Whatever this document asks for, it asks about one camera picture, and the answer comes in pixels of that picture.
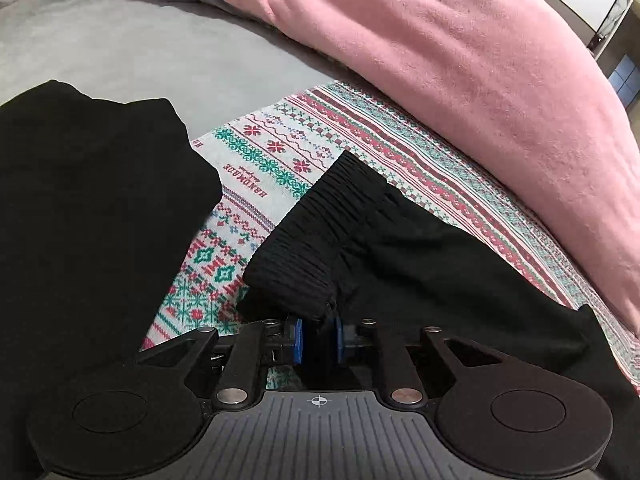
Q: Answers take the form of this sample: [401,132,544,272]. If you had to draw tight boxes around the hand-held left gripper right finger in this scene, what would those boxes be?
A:
[327,317,506,407]

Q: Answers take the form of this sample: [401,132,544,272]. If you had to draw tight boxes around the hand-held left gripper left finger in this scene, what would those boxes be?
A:
[137,315,306,407]

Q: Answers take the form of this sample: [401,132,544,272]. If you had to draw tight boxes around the black pants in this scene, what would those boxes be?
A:
[235,149,640,480]

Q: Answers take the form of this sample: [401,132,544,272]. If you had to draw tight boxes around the patterned knit-print blanket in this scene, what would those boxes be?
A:
[140,80,640,396]

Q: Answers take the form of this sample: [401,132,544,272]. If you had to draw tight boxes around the black folded garment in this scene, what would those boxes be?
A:
[0,79,223,480]

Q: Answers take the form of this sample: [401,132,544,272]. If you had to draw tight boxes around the pink fleece blanket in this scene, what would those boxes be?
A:
[137,0,640,333]

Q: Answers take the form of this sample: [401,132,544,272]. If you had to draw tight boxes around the grey bed sheet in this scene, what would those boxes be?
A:
[0,0,351,156]

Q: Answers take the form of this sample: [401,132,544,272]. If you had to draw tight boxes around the gridded window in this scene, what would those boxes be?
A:
[611,54,640,107]

